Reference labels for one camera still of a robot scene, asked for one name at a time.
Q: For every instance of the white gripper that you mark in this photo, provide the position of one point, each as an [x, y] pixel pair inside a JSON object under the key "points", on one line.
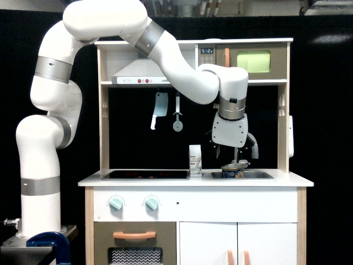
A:
{"points": [[233, 134]]}

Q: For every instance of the blue spam can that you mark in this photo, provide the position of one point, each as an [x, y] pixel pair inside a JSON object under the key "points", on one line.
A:
{"points": [[233, 171]]}

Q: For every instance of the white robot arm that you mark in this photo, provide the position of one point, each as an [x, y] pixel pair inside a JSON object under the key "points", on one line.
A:
{"points": [[40, 136]]}

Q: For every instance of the grey toy sink basin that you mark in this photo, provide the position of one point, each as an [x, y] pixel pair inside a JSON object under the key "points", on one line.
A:
{"points": [[247, 175]]}

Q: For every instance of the grey toy faucet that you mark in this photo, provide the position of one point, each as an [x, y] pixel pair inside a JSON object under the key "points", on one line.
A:
{"points": [[255, 151]]}

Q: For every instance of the white milk carton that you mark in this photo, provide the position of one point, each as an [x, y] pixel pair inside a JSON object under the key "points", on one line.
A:
{"points": [[195, 164]]}

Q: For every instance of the toy pizza cutter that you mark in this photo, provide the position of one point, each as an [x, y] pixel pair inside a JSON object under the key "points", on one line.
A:
{"points": [[177, 125]]}

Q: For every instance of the white side hook panel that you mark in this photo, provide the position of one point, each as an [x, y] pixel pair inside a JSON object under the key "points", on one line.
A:
{"points": [[291, 140]]}

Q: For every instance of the toy cleaver knife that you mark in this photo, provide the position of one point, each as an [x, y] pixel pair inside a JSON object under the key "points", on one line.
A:
{"points": [[160, 108]]}

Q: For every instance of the toy microwave oven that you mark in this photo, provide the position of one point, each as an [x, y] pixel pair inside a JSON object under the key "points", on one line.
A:
{"points": [[261, 60]]}

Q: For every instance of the right teal stove knob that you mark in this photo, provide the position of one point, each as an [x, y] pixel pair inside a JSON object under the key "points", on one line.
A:
{"points": [[151, 203]]}

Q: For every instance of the teal stove knob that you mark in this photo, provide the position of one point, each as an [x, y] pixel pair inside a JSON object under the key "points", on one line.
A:
{"points": [[115, 203], [151, 203]]}

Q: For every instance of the white left cabinet door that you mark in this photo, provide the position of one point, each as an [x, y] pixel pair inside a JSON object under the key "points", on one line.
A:
{"points": [[208, 242]]}

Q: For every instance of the white cabinet door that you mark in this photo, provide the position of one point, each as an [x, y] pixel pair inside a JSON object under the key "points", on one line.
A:
{"points": [[267, 243], [208, 242]]}

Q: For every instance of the white right cabinet door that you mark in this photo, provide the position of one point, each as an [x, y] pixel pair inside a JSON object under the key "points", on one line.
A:
{"points": [[267, 243]]}

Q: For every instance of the black toy stovetop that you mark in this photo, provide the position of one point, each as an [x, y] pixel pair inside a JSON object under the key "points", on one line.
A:
{"points": [[138, 174]]}

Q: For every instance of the grey toy range hood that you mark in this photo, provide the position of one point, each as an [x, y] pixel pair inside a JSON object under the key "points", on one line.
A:
{"points": [[141, 72]]}

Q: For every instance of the left teal stove knob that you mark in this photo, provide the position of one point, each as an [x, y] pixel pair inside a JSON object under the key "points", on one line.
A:
{"points": [[115, 203]]}

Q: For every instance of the toy oven door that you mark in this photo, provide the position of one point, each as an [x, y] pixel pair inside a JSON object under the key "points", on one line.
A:
{"points": [[160, 249]]}

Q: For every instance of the blue clamp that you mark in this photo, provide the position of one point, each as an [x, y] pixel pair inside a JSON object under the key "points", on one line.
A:
{"points": [[56, 240]]}

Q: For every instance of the wooden toy kitchen frame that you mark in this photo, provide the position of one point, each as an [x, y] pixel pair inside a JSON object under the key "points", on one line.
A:
{"points": [[195, 199]]}

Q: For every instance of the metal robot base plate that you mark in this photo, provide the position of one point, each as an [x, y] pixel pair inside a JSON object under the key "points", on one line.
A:
{"points": [[14, 250]]}

